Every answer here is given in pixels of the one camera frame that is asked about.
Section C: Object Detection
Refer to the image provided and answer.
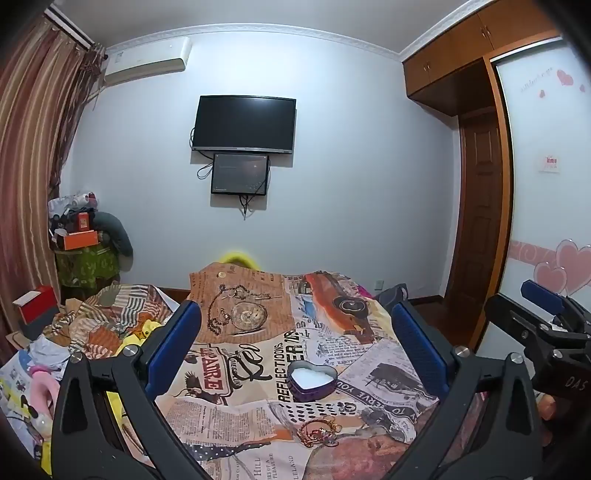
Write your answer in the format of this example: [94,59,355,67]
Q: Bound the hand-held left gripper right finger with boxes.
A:
[383,300,543,480]

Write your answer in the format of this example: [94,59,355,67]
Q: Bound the red and white box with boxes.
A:
[12,285,59,326]

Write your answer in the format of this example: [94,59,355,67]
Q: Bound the pink plush toy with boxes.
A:
[22,364,64,441]

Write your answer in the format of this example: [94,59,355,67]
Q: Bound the person's right hand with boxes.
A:
[534,391,561,422]

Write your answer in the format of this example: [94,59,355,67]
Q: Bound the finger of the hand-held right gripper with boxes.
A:
[520,280,591,329]
[484,294,591,358]

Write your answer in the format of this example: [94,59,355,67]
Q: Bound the white heart-print wardrobe door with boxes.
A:
[489,37,591,324]

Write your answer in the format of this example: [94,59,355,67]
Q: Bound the orange box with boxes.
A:
[63,231,100,251]

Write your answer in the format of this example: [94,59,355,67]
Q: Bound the yellow plastic object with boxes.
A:
[219,250,262,271]

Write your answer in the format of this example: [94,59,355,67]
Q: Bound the white curtain rail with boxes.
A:
[44,6,105,48]

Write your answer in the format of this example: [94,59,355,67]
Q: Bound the dark backpack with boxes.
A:
[376,284,411,308]

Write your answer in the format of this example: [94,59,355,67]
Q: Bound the newspaper printed blanket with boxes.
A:
[152,261,467,480]

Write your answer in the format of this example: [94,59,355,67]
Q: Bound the striped patterned cloth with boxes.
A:
[44,282,182,357]

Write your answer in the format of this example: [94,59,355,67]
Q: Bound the grey neck pillow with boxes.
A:
[92,211,134,257]

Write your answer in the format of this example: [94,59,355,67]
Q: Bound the green floral covered stand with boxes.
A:
[54,244,122,291]

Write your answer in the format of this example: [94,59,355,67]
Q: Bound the black television cable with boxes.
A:
[188,124,215,182]

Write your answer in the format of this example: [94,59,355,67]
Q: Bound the striped brown curtain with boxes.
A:
[0,14,108,344]

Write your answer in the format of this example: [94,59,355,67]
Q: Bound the small black wall monitor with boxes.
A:
[211,153,270,196]

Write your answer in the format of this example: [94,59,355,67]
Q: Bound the wooden door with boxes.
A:
[443,106,509,319]

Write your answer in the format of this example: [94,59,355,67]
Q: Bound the white air conditioner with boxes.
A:
[102,37,192,86]

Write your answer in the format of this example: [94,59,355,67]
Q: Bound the purple heart-shaped tin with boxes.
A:
[287,361,338,401]

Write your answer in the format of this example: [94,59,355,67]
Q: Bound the yellow cloth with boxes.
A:
[115,320,163,357]

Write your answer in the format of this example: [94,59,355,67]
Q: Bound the wooden overhead cabinets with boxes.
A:
[402,0,573,104]

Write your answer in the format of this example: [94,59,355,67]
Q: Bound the black wall television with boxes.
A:
[191,95,297,154]

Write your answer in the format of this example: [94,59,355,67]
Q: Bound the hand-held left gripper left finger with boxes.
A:
[51,299,211,480]

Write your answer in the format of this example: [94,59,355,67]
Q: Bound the red beaded bracelet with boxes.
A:
[302,422,341,448]

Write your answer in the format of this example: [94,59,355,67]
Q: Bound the gold chain bracelet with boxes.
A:
[298,418,342,446]

